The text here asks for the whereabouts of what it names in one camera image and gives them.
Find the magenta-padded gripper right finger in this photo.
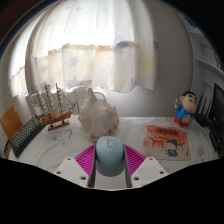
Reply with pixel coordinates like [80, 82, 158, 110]
[122, 143, 170, 189]

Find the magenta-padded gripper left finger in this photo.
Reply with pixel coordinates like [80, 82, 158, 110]
[53, 143, 98, 189]

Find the light blue computer mouse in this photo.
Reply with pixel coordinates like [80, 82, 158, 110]
[94, 135, 126, 177]

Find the red printed mouse pad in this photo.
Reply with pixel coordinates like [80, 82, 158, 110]
[142, 124, 192, 162]

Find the white printed tablecloth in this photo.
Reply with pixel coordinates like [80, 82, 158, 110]
[4, 114, 221, 191]

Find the large white conch shell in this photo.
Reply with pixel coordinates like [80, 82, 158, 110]
[78, 86, 120, 142]

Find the wooden sailing ship model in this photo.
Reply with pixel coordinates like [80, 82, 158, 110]
[34, 82, 77, 132]

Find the black computer keyboard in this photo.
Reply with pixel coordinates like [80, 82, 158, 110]
[9, 115, 46, 159]

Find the cartoon boy figure toy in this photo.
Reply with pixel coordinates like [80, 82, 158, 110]
[173, 90, 199, 129]

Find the black router with antennas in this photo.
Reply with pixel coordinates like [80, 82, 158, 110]
[194, 94, 215, 128]

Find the orange wooden chair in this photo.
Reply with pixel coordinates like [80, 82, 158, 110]
[0, 104, 25, 142]

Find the black computer monitor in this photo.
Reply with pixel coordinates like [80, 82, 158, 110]
[208, 82, 224, 128]

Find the white star-print curtain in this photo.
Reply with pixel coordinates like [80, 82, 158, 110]
[9, 0, 158, 98]

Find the white wall shelf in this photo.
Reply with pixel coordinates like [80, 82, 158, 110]
[191, 26, 224, 76]

